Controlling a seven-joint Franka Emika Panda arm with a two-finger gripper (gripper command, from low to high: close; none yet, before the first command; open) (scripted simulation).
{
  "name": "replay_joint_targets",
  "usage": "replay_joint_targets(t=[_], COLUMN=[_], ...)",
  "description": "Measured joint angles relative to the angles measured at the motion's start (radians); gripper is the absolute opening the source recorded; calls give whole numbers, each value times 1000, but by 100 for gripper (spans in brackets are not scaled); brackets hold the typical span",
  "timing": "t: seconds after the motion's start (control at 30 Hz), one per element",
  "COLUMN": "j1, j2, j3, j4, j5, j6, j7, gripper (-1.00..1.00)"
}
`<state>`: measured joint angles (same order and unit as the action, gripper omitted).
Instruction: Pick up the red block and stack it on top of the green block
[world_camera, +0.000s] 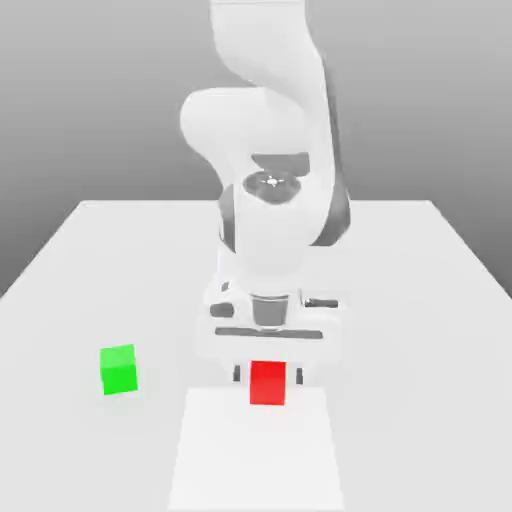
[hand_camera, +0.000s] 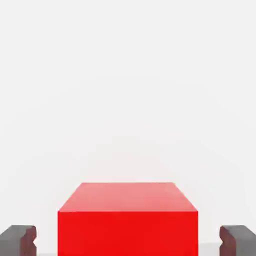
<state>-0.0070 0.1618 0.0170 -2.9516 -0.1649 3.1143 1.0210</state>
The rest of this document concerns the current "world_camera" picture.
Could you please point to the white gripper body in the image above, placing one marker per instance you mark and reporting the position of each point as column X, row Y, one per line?
column 268, row 344

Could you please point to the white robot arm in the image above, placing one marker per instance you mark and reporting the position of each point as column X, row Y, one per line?
column 276, row 120

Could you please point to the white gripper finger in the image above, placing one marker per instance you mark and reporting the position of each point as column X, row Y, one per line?
column 239, row 373
column 297, row 376

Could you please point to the small green cube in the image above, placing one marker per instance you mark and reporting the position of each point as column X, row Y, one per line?
column 118, row 370

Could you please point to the small red cube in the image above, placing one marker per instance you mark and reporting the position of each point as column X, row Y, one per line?
column 267, row 383

